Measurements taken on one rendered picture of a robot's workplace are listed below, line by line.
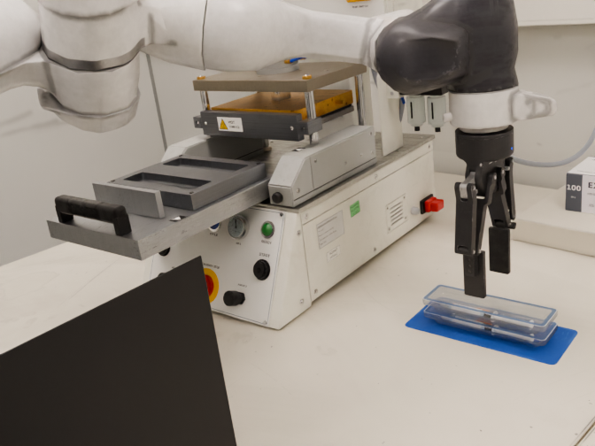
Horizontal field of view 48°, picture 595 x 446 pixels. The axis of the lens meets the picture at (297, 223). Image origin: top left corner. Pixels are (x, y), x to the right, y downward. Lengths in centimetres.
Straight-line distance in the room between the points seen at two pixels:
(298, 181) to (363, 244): 23
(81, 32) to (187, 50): 14
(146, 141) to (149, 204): 174
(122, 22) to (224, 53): 13
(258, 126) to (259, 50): 34
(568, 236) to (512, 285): 17
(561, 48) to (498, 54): 69
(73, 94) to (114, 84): 5
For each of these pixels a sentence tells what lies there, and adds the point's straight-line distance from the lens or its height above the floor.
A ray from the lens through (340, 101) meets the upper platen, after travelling 121.
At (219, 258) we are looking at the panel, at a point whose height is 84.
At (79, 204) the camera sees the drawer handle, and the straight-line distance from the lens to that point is 98.
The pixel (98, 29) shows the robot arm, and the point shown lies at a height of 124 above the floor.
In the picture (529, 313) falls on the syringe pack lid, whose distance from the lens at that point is 98.
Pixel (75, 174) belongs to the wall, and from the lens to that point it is 258.
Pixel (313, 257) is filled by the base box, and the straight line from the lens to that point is 109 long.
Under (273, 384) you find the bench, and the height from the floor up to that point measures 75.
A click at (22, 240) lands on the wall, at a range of 254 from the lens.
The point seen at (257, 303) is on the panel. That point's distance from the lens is 108.
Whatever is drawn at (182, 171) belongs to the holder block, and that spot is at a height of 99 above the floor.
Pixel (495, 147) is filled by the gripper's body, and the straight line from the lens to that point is 89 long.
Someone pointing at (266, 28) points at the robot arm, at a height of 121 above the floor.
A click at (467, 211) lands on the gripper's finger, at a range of 89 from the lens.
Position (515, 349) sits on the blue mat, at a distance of 99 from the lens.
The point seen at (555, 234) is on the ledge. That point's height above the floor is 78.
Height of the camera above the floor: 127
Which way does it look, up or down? 21 degrees down
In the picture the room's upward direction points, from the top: 7 degrees counter-clockwise
